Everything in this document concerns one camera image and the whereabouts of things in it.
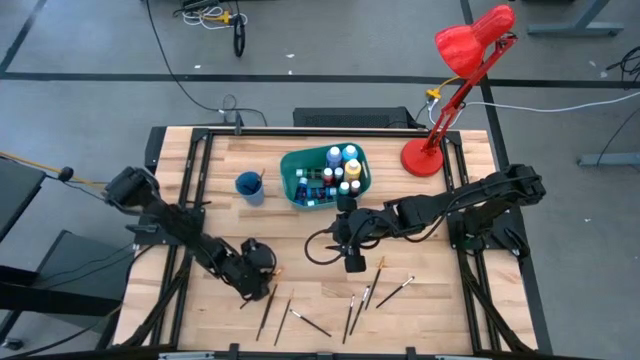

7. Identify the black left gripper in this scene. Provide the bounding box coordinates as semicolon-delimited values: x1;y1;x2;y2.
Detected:
224;238;278;303

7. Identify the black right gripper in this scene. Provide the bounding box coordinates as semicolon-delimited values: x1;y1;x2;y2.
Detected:
324;194;396;274

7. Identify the black paintbrush silver ferrule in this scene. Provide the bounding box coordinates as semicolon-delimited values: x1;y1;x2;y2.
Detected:
349;284;371;337
289;306;333;339
374;275;416;309
342;293;356;345

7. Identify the large yellow paint bottle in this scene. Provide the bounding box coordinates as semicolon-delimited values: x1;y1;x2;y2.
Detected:
343;157;363;183

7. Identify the small dark blue paint bottle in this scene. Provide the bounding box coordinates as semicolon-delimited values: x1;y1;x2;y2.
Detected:
293;176;310;206

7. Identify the large purple paint bottle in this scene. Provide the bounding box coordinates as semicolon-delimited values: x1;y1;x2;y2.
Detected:
325;145;344;170

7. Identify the teal plastic bin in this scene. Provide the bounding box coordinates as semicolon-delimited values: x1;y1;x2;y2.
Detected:
279;142;373;212

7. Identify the blue plastic cup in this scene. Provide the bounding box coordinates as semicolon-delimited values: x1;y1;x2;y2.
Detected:
234;170;267;207

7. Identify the red desk lamp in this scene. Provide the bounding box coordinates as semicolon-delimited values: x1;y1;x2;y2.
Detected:
399;3;519;178

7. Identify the black perforated box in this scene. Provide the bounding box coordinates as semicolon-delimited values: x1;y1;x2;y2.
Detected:
292;105;426;130

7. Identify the black cabinet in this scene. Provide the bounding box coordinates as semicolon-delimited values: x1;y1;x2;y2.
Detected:
34;229;136;317

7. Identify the black flat panel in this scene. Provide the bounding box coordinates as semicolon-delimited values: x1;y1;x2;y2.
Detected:
144;125;167;175

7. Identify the black desk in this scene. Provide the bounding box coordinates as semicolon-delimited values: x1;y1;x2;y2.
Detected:
0;158;47;241

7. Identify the grey desk foot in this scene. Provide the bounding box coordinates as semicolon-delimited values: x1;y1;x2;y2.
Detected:
527;0;626;39
577;152;640;168

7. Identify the black looped gripper cable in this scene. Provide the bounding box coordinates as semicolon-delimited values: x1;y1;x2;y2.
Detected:
303;227;351;266

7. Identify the black cable loop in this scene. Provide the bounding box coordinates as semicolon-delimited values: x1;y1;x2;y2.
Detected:
232;14;247;59

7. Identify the long white cable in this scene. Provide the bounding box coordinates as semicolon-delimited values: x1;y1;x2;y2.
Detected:
464;91;640;114

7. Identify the long black cable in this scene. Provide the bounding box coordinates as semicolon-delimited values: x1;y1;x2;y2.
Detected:
143;0;269;127

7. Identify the white cable coil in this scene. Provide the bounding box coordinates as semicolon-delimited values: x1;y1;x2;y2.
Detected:
182;5;249;30

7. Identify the yellow cable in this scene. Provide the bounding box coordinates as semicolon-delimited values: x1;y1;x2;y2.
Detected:
0;151;96;186

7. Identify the thin black cable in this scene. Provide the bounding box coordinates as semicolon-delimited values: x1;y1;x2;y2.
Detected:
595;107;640;168

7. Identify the black cable bundle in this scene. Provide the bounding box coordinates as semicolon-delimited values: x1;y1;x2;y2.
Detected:
605;45;640;81

